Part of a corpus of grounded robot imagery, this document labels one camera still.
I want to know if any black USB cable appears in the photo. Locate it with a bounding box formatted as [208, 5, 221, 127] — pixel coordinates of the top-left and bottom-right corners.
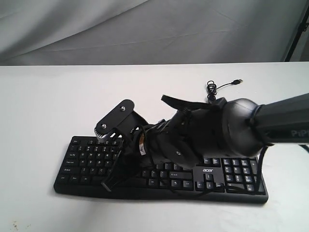
[205, 78, 244, 104]

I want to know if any grey backdrop cloth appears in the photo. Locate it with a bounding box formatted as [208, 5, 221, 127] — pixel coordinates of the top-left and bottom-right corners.
[0, 0, 308, 65]

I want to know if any black acer keyboard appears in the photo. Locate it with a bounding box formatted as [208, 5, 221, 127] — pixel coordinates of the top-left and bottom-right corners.
[54, 136, 268, 204]

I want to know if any black stand pole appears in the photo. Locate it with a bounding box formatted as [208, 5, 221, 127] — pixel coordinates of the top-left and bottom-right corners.
[282, 0, 309, 62]

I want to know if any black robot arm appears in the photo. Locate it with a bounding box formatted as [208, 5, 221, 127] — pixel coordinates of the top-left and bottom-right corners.
[95, 94, 309, 191]

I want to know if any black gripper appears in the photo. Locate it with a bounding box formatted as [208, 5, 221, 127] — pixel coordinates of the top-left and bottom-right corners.
[101, 119, 184, 192]

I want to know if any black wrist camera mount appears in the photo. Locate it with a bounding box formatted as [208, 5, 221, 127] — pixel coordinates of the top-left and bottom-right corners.
[94, 99, 148, 143]

